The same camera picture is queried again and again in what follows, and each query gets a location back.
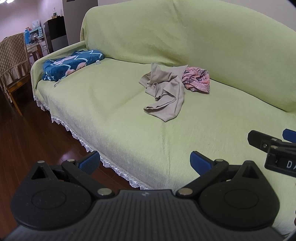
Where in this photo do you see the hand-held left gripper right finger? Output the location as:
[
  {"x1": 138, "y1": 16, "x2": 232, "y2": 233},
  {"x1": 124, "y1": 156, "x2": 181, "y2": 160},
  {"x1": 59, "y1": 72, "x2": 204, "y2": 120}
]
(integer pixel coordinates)
[{"x1": 176, "y1": 151, "x2": 262, "y2": 198}]

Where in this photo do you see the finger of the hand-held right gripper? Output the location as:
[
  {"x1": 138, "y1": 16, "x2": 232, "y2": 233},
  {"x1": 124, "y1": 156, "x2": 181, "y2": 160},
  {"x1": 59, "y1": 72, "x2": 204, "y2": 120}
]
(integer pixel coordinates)
[
  {"x1": 247, "y1": 130, "x2": 296, "y2": 152},
  {"x1": 282, "y1": 129, "x2": 296, "y2": 142}
]

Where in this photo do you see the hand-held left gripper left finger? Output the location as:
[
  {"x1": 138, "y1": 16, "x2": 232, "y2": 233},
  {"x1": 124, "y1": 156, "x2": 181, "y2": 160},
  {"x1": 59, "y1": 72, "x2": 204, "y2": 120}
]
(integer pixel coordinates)
[{"x1": 30, "y1": 151, "x2": 115, "y2": 198}]

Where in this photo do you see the beige shirt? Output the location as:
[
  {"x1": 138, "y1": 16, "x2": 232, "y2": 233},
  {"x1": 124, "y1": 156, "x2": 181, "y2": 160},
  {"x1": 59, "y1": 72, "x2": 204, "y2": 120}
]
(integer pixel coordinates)
[{"x1": 139, "y1": 62, "x2": 189, "y2": 122}]

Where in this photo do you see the pink patterned garment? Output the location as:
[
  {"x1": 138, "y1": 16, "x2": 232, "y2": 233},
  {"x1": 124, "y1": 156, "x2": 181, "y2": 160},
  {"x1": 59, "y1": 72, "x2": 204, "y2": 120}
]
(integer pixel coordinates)
[{"x1": 181, "y1": 67, "x2": 211, "y2": 94}]

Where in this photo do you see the blue patterned blanket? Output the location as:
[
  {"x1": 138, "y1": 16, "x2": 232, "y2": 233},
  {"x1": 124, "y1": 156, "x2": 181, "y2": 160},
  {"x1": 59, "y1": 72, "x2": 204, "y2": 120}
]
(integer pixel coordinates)
[{"x1": 42, "y1": 49, "x2": 105, "y2": 81}]

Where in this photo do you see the white side table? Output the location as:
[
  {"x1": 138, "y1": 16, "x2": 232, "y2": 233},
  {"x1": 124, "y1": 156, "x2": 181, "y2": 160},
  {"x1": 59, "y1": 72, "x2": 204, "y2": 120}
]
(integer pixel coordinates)
[{"x1": 26, "y1": 38, "x2": 48, "y2": 63}]

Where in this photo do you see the chair with quilted brown cover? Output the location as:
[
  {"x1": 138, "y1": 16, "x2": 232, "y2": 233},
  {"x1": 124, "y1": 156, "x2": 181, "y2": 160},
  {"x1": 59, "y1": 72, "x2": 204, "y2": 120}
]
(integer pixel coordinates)
[{"x1": 0, "y1": 32, "x2": 31, "y2": 116}]

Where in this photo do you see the black mini fridge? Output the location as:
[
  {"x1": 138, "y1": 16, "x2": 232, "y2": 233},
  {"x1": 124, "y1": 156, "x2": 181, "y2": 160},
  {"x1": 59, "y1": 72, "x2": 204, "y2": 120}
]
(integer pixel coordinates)
[{"x1": 43, "y1": 16, "x2": 68, "y2": 55}]

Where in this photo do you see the blue toaster oven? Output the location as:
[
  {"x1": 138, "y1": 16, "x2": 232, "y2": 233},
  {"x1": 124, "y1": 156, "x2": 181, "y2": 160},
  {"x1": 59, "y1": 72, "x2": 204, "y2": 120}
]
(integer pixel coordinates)
[{"x1": 30, "y1": 27, "x2": 44, "y2": 39}]

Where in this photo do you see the tall grey refrigerator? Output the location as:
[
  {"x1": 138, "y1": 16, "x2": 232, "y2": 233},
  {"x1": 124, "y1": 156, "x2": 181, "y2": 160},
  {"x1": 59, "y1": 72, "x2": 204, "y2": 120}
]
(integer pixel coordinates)
[{"x1": 62, "y1": 0, "x2": 99, "y2": 47}]

